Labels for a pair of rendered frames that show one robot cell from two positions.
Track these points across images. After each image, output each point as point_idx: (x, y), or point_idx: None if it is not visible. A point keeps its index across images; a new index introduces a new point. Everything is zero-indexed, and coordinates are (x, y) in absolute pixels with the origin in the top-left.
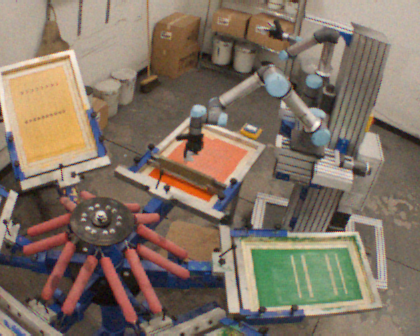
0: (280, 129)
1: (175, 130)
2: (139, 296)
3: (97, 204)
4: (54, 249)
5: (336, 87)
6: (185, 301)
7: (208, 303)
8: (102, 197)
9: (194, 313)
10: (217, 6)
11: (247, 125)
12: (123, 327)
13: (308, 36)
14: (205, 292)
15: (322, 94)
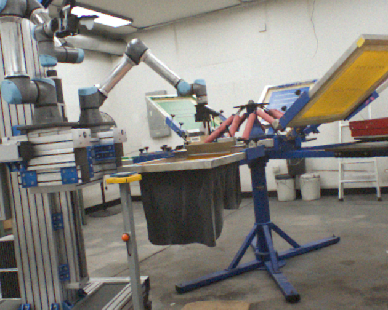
0: (87, 162)
1: (227, 155)
2: (258, 286)
3: (256, 103)
4: (383, 293)
5: (41, 73)
6: (210, 291)
7: (186, 285)
8: (255, 103)
9: (201, 278)
10: None
11: (128, 173)
12: (254, 222)
13: (48, 16)
14: (189, 299)
15: (61, 83)
